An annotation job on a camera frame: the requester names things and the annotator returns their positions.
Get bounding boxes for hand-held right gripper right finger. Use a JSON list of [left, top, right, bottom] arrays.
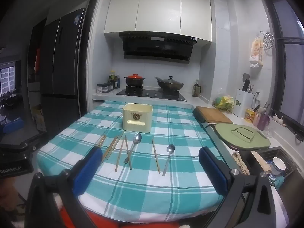
[[198, 147, 279, 228]]

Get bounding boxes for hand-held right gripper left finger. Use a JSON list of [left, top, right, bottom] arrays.
[[24, 146, 103, 228]]

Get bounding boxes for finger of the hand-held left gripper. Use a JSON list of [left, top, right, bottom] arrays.
[[0, 135, 38, 153], [2, 118, 25, 135]]

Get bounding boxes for stainless steel spoon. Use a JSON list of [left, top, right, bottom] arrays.
[[162, 144, 175, 177], [123, 133, 142, 164]]

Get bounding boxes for cream utensil holder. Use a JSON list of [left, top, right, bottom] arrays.
[[122, 103, 154, 133]]

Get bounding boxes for green plastic cutting board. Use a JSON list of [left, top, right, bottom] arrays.
[[215, 123, 271, 150]]

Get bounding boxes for person's red clothing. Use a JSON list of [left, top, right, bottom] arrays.
[[53, 193, 190, 228]]

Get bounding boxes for wooden cutting board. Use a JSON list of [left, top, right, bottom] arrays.
[[196, 106, 234, 124]]

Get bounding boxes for dark grey mat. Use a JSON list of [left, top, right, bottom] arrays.
[[193, 108, 209, 124]]

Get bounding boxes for teal checkered tablecloth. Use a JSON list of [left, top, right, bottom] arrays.
[[37, 101, 235, 222]]

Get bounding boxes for teal dish cloth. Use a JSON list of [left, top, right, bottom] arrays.
[[270, 174, 285, 188]]

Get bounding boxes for white blue bowl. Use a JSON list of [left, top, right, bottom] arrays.
[[271, 157, 287, 175]]

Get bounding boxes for yellow printed tin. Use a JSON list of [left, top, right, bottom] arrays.
[[245, 108, 256, 124]]

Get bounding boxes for dark grey refrigerator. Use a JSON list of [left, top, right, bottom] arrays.
[[39, 7, 87, 140]]

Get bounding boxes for plastic bag of yellow cloths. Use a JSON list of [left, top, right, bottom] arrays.
[[212, 94, 235, 112]]

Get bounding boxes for purple bottle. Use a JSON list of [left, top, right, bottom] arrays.
[[257, 113, 270, 131]]

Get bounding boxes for white knife holder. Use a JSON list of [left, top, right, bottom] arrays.
[[236, 89, 254, 119]]

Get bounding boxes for black kitchen sink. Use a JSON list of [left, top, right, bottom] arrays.
[[247, 147, 298, 179]]

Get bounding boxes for garlic bulbs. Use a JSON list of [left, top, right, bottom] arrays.
[[272, 114, 285, 125]]

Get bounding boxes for green glass jug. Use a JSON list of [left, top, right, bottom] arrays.
[[192, 79, 202, 98]]

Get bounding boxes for row of spice jars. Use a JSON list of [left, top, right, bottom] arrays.
[[97, 83, 115, 94]]

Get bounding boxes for black wok with lid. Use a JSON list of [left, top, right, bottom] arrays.
[[155, 76, 184, 91]]

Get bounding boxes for black spatula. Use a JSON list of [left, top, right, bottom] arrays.
[[242, 73, 250, 91]]

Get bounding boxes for black gas cooktop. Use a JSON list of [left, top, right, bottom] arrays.
[[116, 87, 188, 101]]

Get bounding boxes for black clay pot red lid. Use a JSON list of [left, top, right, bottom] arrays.
[[124, 74, 145, 86]]

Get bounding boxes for dark window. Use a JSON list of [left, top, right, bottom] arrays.
[[259, 0, 304, 138]]

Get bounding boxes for hanging printed packet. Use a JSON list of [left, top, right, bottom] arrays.
[[249, 37, 264, 68]]

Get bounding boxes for black range hood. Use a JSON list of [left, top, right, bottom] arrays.
[[119, 32, 197, 64]]

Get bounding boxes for metal steamer rack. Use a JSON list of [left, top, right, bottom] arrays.
[[260, 31, 275, 50]]

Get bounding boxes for white wall cabinet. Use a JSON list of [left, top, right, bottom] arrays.
[[104, 0, 212, 43]]

